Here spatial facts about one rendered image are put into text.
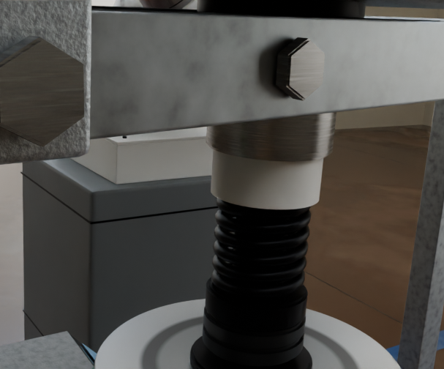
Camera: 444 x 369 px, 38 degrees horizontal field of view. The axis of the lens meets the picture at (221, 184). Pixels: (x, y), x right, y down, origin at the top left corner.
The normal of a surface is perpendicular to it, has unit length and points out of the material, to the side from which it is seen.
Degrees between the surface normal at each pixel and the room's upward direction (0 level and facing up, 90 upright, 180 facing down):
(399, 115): 90
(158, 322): 0
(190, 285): 90
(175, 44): 90
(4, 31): 90
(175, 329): 0
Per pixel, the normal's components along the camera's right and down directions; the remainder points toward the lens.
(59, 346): 0.07, -0.97
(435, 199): -0.83, 0.08
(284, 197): 0.22, 0.25
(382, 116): 0.55, 0.24
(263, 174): -0.17, 0.23
